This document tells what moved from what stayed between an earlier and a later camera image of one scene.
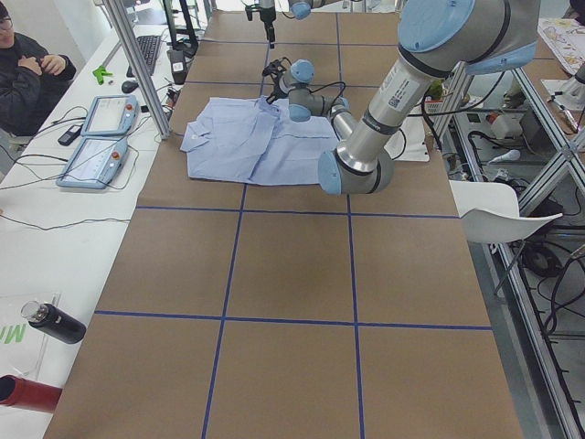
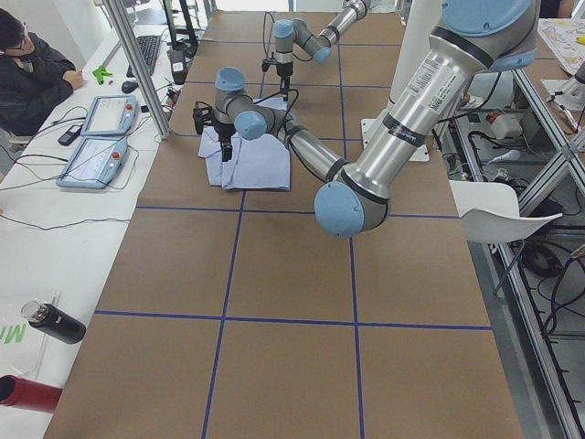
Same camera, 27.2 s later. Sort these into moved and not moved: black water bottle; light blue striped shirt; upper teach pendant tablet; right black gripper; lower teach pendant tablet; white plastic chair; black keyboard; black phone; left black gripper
Moved: right black gripper; light blue striped shirt; left black gripper
Not moved: white plastic chair; black keyboard; lower teach pendant tablet; upper teach pendant tablet; black phone; black water bottle
